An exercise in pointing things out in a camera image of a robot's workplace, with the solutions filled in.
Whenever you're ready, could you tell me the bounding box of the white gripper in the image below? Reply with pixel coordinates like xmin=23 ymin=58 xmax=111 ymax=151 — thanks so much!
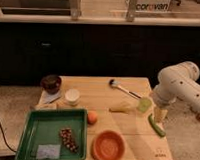
xmin=150 ymin=91 xmax=169 ymax=123

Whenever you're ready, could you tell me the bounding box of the yellow banana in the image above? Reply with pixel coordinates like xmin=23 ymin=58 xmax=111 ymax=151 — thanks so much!
xmin=109 ymin=101 xmax=131 ymax=114

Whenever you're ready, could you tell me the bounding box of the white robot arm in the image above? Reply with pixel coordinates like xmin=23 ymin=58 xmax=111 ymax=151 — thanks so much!
xmin=151 ymin=61 xmax=200 ymax=117

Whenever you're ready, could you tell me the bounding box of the red bowl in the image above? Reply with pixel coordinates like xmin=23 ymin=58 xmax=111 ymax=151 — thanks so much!
xmin=91 ymin=130 xmax=126 ymax=160

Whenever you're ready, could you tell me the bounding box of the dark brown bowl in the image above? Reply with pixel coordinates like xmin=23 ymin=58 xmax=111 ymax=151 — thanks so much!
xmin=40 ymin=74 xmax=61 ymax=94

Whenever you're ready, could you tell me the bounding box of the green pepper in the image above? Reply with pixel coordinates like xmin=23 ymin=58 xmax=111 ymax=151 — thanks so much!
xmin=148 ymin=114 xmax=166 ymax=137

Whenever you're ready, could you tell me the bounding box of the light green cup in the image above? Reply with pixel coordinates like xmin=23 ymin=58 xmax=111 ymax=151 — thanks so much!
xmin=137 ymin=97 xmax=152 ymax=112

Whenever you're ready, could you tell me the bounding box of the black-headed brush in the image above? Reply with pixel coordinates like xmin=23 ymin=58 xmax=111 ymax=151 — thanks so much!
xmin=108 ymin=79 xmax=141 ymax=99

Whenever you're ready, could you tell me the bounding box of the orange fruit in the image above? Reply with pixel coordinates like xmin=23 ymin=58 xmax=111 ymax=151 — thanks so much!
xmin=87 ymin=111 xmax=98 ymax=124

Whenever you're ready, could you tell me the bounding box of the white cup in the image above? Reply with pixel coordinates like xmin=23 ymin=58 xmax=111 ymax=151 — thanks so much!
xmin=65 ymin=89 xmax=80 ymax=105

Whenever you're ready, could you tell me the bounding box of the grape bunch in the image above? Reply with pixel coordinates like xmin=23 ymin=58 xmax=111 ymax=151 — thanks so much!
xmin=59 ymin=128 xmax=79 ymax=153

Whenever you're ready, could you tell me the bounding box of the green tray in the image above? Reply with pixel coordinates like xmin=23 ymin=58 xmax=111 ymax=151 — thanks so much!
xmin=15 ymin=109 xmax=88 ymax=160

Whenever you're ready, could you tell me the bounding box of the wooden block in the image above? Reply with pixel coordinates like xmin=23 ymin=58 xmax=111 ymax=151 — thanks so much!
xmin=34 ymin=103 xmax=57 ymax=110

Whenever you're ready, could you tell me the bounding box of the white caravan box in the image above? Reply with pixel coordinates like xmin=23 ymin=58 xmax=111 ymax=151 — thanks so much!
xmin=136 ymin=0 xmax=171 ymax=12

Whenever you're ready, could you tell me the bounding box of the knife with white blade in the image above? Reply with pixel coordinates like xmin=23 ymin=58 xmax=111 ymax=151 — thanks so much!
xmin=39 ymin=91 xmax=62 ymax=104

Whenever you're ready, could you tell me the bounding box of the blue sponge cloth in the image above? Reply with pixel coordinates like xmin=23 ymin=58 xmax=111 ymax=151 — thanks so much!
xmin=36 ymin=144 xmax=61 ymax=160

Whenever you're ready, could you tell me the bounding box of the black cable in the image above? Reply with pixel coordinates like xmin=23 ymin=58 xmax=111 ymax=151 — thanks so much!
xmin=0 ymin=109 xmax=19 ymax=154

